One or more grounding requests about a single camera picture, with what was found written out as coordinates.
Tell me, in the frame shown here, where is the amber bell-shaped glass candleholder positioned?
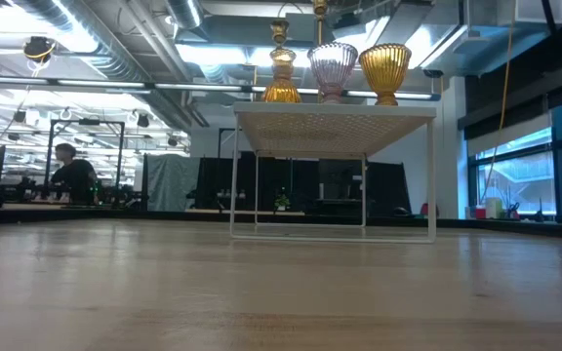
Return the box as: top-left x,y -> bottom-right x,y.
260,45 -> 302,104

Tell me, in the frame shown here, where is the pink ribbed goblet candleholder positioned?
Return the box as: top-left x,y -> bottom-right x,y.
307,41 -> 359,104

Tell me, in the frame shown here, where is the amber ribbed goblet candleholder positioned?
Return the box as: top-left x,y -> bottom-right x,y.
357,42 -> 413,107

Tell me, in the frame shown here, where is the black partition screen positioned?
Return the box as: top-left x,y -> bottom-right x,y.
195,150 -> 412,215

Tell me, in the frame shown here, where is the white perforated metal shelf rack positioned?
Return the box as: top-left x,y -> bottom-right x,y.
229,100 -> 438,245

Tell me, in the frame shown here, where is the grey ceiling box unit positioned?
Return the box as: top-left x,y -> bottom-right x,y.
288,13 -> 317,43

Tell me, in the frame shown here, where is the long linear light fixture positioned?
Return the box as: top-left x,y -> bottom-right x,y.
0,74 -> 441,101

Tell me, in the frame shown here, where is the person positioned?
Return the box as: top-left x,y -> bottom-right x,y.
49,142 -> 100,205

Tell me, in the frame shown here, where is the white plastic jug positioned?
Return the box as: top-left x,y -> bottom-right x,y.
485,196 -> 504,219

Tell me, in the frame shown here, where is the large glass window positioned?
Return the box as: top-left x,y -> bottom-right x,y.
466,92 -> 562,219

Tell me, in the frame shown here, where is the white ceiling vent unit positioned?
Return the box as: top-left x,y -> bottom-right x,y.
513,0 -> 562,25

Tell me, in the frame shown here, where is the round silver ventilation duct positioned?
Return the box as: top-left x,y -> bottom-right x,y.
166,0 -> 205,30

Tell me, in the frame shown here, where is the black metal gantry frame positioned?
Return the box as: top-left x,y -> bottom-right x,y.
44,118 -> 126,206

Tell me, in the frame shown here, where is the black aluminium table frame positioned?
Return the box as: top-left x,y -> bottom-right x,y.
0,204 -> 562,241

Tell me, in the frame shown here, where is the yellow hanging cable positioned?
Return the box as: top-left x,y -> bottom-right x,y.
479,21 -> 515,204

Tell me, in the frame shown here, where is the black yellow ceiling cable reel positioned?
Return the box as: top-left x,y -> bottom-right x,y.
21,34 -> 58,64

